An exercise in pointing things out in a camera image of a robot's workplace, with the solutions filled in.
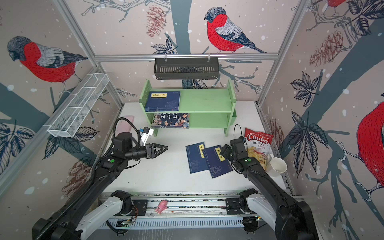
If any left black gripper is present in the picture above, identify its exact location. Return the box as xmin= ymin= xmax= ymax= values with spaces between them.
xmin=125 ymin=142 xmax=168 ymax=161

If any navy booklet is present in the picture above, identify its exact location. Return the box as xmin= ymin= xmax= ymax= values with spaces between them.
xmin=203 ymin=145 xmax=233 ymax=179
xmin=186 ymin=142 xmax=209 ymax=174
xmin=145 ymin=91 xmax=181 ymax=112

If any illustrated Chinese history book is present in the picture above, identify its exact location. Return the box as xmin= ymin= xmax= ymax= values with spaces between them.
xmin=150 ymin=113 xmax=190 ymax=129

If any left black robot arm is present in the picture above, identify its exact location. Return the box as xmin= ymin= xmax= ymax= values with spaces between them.
xmin=32 ymin=117 xmax=168 ymax=240

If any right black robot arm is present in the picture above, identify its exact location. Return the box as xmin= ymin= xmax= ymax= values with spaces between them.
xmin=221 ymin=137 xmax=319 ymax=240

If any red Chuba chips bag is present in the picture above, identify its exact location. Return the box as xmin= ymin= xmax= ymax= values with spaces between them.
xmin=245 ymin=128 xmax=273 ymax=169

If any pink pencil case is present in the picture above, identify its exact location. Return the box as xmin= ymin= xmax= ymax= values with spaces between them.
xmin=116 ymin=116 xmax=135 ymax=136

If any green wooden shelf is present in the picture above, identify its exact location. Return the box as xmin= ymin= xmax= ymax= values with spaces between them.
xmin=139 ymin=81 xmax=237 ymax=136

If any pink pig toy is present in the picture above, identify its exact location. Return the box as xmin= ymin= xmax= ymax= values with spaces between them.
xmin=155 ymin=200 xmax=168 ymax=215

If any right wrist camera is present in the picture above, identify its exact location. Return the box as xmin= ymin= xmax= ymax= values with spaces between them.
xmin=230 ymin=136 xmax=247 ymax=152

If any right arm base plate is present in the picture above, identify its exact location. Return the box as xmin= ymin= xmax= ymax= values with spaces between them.
xmin=224 ymin=198 xmax=256 ymax=215

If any aluminium mounting rail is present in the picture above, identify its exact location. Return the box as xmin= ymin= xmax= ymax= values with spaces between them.
xmin=130 ymin=191 xmax=240 ymax=218

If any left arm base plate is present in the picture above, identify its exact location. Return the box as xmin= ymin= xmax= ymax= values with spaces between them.
xmin=114 ymin=199 xmax=148 ymax=217

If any black hanging wire basket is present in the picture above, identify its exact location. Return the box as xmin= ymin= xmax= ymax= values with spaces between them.
xmin=154 ymin=58 xmax=220 ymax=80

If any white mesh wall tray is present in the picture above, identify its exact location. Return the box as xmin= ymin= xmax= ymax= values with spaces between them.
xmin=48 ymin=73 xmax=110 ymax=138

